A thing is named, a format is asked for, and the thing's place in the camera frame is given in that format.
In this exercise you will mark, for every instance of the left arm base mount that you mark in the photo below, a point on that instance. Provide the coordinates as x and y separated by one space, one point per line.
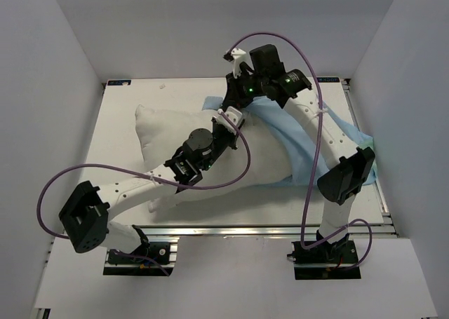
157 260

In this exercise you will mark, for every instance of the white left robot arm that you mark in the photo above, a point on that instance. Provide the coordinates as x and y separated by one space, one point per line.
88 215

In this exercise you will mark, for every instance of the aluminium front table rail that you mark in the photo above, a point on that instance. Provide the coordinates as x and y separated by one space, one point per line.
358 229

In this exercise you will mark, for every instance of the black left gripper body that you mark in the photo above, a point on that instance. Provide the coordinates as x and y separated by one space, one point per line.
221 140

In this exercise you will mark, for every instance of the blue green satin pillowcase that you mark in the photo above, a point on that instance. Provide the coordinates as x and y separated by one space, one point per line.
299 146

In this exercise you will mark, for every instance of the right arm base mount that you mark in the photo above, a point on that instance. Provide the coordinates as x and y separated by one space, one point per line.
326 261

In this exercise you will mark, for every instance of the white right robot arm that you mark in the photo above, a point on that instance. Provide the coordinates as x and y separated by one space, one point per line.
348 164

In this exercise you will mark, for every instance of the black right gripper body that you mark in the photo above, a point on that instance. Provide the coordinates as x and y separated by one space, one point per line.
245 88

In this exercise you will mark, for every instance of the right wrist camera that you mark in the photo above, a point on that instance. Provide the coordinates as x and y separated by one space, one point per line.
236 56

